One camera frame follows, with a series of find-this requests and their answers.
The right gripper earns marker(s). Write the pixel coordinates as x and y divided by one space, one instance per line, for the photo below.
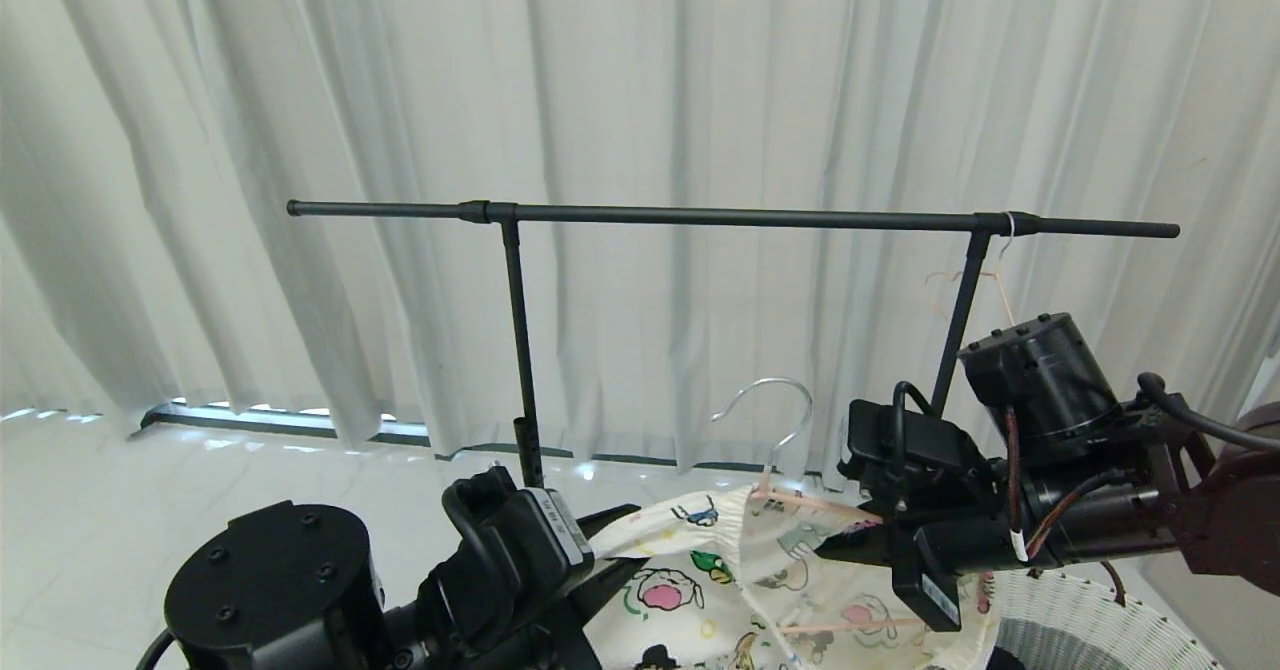
960 550

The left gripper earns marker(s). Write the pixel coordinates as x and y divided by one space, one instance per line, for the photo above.
520 640

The white laundry basket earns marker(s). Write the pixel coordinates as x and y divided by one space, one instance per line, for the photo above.
1080 620

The pink clothes hanger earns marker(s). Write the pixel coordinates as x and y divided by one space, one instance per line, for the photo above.
1005 295
768 475

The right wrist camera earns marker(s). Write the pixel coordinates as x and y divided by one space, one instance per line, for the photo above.
920 450

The cream printed garment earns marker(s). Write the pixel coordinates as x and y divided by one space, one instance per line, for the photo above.
700 590

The white curtain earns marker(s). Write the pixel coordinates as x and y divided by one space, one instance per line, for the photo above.
700 80

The black clothes rack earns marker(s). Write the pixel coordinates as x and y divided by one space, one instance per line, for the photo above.
750 217

